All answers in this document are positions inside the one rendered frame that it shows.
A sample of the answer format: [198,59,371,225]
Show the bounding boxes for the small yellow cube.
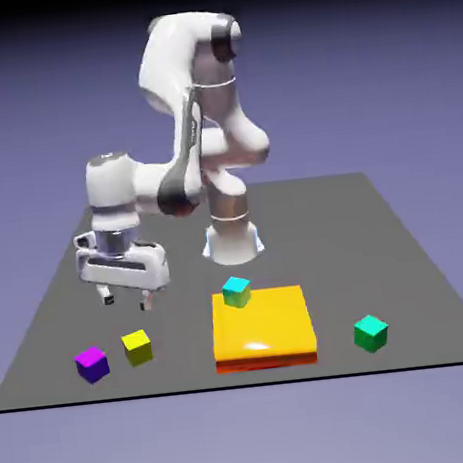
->
[119,327,155,368]

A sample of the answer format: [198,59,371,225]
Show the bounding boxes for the large orange box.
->
[207,283,320,376]

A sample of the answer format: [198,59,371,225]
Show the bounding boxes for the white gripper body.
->
[73,236,172,300]

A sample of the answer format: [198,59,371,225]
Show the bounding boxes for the small purple cube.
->
[73,344,112,386]

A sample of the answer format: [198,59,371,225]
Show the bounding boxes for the small cyan cube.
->
[220,274,253,311]

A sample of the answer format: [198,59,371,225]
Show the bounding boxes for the small green cube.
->
[351,312,393,355]

